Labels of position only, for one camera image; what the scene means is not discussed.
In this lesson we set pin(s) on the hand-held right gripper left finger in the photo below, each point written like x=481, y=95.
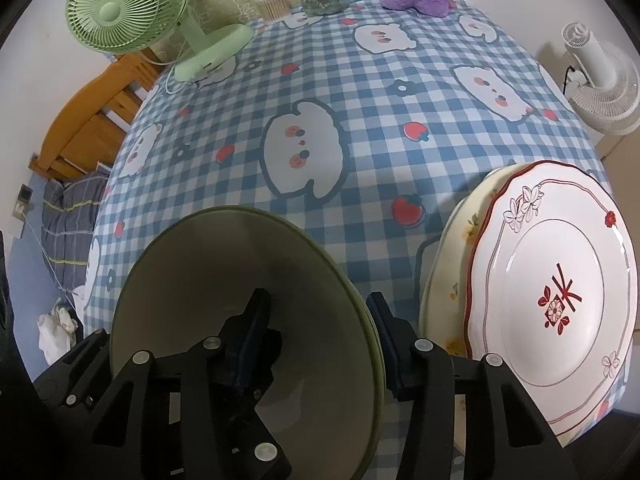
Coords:
x=252, y=320

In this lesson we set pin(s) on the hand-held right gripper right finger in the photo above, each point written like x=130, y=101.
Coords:
x=382, y=330

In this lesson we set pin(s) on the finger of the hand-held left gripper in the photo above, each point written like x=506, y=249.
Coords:
x=265, y=452

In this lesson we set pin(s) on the blue patterned ceramic bowl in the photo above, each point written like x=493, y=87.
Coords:
x=310, y=360

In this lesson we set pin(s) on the yellow floral plate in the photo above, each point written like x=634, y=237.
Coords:
x=445, y=280

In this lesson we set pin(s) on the green-rimmed ceramic bowl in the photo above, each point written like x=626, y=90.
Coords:
x=377, y=412

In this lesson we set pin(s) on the white plate with red pattern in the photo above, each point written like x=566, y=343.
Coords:
x=550, y=260

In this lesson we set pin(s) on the crumpled white cloth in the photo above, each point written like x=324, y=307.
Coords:
x=52, y=332

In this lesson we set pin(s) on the grey plaid pillow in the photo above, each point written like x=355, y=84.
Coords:
x=65, y=220

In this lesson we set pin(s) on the blue checked tablecloth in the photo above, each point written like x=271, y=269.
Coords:
x=380, y=90

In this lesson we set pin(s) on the clear toothpick container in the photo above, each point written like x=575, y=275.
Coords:
x=271, y=5

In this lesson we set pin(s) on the green desk fan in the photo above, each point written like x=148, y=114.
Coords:
x=120, y=10

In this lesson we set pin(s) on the white floor fan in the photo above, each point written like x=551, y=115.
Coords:
x=600, y=70

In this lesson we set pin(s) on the wall socket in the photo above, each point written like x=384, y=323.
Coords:
x=22, y=202

